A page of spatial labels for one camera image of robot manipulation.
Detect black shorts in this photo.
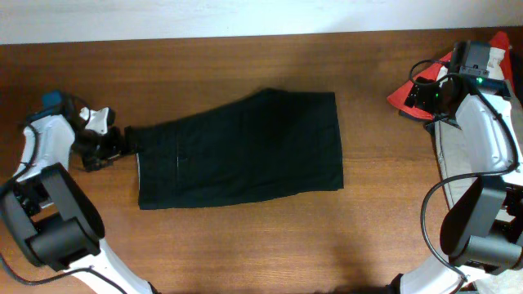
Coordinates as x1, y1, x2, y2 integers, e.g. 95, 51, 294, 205
129, 88, 344, 210

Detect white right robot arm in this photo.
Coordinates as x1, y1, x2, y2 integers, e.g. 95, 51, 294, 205
390, 73, 522, 293

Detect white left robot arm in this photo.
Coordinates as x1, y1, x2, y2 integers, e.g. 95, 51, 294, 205
1, 91, 157, 293

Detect red t-shirt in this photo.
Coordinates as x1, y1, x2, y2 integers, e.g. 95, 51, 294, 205
387, 31, 513, 121

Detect white garment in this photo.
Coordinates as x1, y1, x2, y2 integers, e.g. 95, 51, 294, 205
436, 42, 506, 81

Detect grey khaki shorts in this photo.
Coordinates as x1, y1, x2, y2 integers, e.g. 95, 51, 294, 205
432, 79, 523, 224

